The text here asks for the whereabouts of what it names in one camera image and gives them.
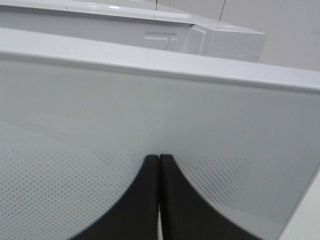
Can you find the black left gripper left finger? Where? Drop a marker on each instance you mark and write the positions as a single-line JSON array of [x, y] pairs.
[[135, 215]]

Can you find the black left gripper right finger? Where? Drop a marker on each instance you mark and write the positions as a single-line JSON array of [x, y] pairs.
[[185, 215]]

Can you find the white microwave door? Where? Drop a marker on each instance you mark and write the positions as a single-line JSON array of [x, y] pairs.
[[78, 117]]

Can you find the white microwave oven body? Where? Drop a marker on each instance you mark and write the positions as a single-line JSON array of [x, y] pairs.
[[139, 23]]

